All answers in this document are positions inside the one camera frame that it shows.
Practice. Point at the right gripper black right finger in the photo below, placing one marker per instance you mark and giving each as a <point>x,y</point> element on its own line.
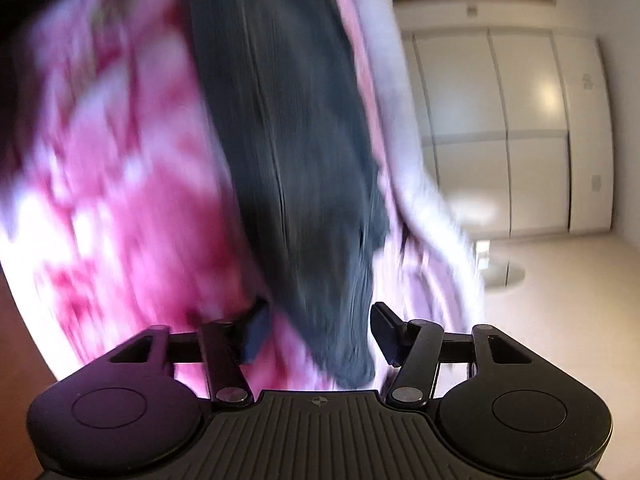
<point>417,342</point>

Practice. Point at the white striped duvet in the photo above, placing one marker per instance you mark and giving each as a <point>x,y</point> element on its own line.
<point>420,204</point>

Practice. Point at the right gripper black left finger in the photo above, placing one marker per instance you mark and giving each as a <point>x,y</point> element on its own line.
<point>230,342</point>

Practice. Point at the dark grey garment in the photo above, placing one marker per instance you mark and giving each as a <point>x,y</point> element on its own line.
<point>280,82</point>

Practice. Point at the white wardrobe with doors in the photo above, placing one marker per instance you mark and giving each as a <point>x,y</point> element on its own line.
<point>516,129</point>

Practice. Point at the pink floral bed blanket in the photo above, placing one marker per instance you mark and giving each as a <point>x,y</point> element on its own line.
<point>118,209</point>

